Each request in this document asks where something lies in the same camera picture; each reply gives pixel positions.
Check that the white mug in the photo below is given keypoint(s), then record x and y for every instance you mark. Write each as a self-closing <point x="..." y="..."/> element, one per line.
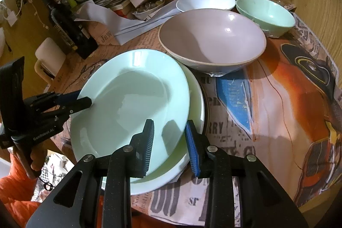
<point x="49" y="55"/>

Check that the small dish of trinkets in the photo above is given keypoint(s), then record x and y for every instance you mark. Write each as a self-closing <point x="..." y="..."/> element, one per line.
<point x="147" y="11"/>

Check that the green bowl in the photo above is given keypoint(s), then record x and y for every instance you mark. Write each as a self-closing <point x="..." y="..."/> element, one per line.
<point x="267" y="13"/>

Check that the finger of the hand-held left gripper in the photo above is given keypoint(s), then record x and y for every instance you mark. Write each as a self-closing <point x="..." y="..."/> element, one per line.
<point x="68" y="96"/>
<point x="80" y="104"/>

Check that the person's left hand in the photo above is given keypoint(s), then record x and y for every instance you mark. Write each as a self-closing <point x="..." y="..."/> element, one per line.
<point x="33" y="162"/>

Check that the pink bowl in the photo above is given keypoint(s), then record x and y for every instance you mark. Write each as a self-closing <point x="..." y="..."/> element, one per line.
<point x="211" y="38"/>

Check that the black white patterned cloth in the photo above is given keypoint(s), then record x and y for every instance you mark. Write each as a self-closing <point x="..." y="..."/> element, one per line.
<point x="52" y="172"/>

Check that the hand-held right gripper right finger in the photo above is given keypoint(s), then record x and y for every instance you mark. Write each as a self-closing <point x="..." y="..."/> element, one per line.
<point x="193" y="149"/>

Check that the green plate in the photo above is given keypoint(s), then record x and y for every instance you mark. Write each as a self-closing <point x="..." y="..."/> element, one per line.
<point x="133" y="94"/>

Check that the white bowl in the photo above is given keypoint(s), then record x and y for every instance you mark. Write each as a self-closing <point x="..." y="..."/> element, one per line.
<point x="205" y="1"/>

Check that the dark glass bottle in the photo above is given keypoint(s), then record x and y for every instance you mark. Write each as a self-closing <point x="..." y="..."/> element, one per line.
<point x="66" y="27"/>

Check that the newspaper print tablecloth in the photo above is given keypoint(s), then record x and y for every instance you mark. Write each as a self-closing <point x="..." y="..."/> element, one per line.
<point x="280" y="115"/>

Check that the white hanging tag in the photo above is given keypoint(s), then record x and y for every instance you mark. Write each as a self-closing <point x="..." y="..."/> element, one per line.
<point x="11" y="18"/>

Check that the cream plate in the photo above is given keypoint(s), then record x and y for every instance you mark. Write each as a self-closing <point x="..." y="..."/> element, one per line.
<point x="196" y="110"/>

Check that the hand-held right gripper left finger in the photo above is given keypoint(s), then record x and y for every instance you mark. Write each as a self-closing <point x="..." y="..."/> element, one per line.
<point x="148" y="149"/>

